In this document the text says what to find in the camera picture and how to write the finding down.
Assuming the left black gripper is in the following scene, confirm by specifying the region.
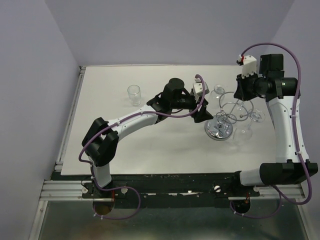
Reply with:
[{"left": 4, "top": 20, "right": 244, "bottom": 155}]
[{"left": 170, "top": 93, "right": 214, "bottom": 123}]

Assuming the ribbed wine glass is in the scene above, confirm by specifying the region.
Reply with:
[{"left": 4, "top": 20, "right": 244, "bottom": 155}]
[{"left": 208, "top": 84, "right": 225, "bottom": 111}]

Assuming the chrome wine glass rack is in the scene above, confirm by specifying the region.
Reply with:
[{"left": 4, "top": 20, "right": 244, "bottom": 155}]
[{"left": 204, "top": 90, "right": 254, "bottom": 142}]

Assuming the short clear wine glass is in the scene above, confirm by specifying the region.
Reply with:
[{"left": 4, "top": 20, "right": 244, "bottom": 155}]
[{"left": 127, "top": 85, "right": 141, "bottom": 106}]

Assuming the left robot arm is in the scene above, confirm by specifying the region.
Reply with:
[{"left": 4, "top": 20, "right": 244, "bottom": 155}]
[{"left": 78, "top": 74, "right": 213, "bottom": 198}]

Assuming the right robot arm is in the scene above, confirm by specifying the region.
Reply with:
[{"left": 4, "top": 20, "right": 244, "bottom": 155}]
[{"left": 230, "top": 54, "right": 318, "bottom": 196}]

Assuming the right wine glass on rack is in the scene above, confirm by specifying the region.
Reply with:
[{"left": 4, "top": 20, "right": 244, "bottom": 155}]
[{"left": 249, "top": 108, "right": 266, "bottom": 123}]

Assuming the tall wine glass on rack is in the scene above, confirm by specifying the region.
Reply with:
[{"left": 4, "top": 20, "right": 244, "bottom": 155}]
[{"left": 232, "top": 101, "right": 253, "bottom": 146}]

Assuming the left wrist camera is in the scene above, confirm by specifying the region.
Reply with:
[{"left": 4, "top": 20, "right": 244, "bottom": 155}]
[{"left": 190, "top": 82, "right": 210, "bottom": 102}]

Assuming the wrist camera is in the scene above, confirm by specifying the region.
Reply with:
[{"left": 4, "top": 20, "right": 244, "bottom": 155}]
[
  {"left": 236, "top": 55, "right": 257, "bottom": 79},
  {"left": 190, "top": 82, "right": 210, "bottom": 102}
]

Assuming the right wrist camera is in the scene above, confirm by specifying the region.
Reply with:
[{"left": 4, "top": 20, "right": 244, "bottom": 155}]
[{"left": 236, "top": 55, "right": 257, "bottom": 79}]

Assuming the black mounting base plate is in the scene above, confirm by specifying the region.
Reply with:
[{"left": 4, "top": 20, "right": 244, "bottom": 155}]
[{"left": 82, "top": 173, "right": 260, "bottom": 209}]

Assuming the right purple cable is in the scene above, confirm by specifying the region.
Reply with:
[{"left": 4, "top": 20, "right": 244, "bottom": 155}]
[{"left": 229, "top": 42, "right": 313, "bottom": 217}]

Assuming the purple cable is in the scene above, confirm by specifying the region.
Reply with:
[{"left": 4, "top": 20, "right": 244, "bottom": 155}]
[
  {"left": 78, "top": 73, "right": 141, "bottom": 221},
  {"left": 229, "top": 42, "right": 313, "bottom": 217}
]

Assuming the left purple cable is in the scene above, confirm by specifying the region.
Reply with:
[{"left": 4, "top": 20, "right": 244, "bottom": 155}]
[{"left": 78, "top": 73, "right": 141, "bottom": 221}]

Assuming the aluminium rail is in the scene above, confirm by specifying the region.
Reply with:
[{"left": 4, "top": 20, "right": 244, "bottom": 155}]
[{"left": 39, "top": 180, "right": 83, "bottom": 201}]

